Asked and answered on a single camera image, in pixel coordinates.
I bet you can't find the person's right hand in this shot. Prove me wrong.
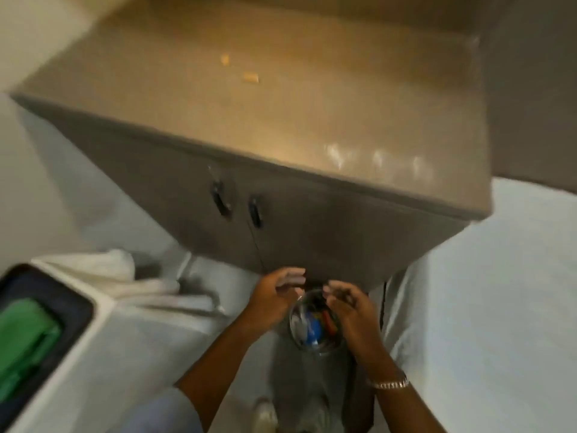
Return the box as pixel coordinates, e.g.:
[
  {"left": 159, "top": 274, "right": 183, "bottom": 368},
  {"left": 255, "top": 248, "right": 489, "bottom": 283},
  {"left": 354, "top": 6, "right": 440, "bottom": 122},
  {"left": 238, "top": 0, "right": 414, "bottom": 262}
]
[{"left": 322, "top": 280, "right": 385, "bottom": 358}]

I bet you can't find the person's left hand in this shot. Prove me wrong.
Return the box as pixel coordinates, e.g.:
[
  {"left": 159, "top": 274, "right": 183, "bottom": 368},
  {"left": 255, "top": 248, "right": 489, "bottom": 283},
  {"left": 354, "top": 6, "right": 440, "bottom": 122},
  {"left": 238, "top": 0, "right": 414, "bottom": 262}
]
[{"left": 245, "top": 267, "right": 308, "bottom": 332}]

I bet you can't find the metal mesh bin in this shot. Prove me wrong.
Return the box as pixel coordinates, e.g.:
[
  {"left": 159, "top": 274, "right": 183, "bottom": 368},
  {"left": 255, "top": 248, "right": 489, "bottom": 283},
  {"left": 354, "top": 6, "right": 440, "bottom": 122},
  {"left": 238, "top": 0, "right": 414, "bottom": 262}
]
[{"left": 288, "top": 288, "right": 350, "bottom": 357}]

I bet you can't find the green cleaning cloth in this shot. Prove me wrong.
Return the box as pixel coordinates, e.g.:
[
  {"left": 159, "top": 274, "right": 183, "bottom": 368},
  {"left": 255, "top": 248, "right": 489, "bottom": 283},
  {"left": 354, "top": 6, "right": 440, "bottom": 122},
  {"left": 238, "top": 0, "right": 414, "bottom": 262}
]
[{"left": 0, "top": 298, "right": 62, "bottom": 402}]

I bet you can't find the person's left forearm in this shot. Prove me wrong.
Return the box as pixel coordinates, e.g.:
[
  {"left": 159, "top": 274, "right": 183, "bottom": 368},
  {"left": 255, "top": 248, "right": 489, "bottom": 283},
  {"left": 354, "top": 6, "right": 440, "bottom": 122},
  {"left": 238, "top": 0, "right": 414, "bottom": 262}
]
[{"left": 135, "top": 318, "right": 271, "bottom": 433}]

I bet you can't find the person's right forearm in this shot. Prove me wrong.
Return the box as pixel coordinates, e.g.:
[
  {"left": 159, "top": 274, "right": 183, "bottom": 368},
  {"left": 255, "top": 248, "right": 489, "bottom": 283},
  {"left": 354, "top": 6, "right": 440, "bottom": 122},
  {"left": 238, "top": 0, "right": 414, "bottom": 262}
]
[{"left": 360, "top": 351, "right": 451, "bottom": 433}]

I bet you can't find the person's left shoe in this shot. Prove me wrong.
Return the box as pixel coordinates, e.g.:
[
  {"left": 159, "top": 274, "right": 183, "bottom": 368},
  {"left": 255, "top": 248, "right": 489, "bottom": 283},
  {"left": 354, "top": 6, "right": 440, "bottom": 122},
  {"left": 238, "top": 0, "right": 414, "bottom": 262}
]
[{"left": 252, "top": 399, "right": 278, "bottom": 433}]

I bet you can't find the brown lower cabinet door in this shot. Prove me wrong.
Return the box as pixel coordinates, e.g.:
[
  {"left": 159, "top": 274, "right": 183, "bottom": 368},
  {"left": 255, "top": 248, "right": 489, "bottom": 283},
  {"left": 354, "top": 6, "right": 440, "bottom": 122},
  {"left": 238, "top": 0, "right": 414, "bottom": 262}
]
[
  {"left": 58, "top": 126, "right": 264, "bottom": 274},
  {"left": 245, "top": 175, "right": 472, "bottom": 289}
]

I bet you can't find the white towel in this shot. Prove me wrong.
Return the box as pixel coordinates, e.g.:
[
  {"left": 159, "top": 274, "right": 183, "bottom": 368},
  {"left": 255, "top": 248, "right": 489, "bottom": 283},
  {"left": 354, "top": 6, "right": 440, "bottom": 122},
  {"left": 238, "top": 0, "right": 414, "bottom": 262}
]
[{"left": 43, "top": 248, "right": 226, "bottom": 316}]

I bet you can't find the white cart with black tray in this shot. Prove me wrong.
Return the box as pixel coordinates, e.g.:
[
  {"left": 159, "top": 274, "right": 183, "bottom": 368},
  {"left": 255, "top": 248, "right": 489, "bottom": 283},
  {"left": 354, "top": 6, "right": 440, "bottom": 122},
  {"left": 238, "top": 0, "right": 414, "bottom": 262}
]
[{"left": 0, "top": 259, "right": 253, "bottom": 433}]

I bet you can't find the silver chain bracelet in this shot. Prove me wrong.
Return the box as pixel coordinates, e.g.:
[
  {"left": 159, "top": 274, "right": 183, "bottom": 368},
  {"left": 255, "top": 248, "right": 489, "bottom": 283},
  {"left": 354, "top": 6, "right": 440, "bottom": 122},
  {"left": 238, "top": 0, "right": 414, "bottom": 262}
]
[{"left": 365, "top": 376, "right": 410, "bottom": 391}]

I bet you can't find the black lower cabinet handle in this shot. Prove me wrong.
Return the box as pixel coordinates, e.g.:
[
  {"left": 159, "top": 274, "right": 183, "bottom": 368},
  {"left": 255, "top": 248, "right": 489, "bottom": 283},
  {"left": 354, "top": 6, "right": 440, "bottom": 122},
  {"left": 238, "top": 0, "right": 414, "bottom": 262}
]
[
  {"left": 248, "top": 195, "right": 265, "bottom": 230},
  {"left": 212, "top": 180, "right": 233, "bottom": 220}
]

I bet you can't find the lower cabinet with black handles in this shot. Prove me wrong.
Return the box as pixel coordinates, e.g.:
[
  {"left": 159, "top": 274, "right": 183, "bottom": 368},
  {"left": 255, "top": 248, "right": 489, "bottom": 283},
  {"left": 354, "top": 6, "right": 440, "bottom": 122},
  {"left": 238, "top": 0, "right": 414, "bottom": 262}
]
[{"left": 8, "top": 0, "right": 495, "bottom": 221}]

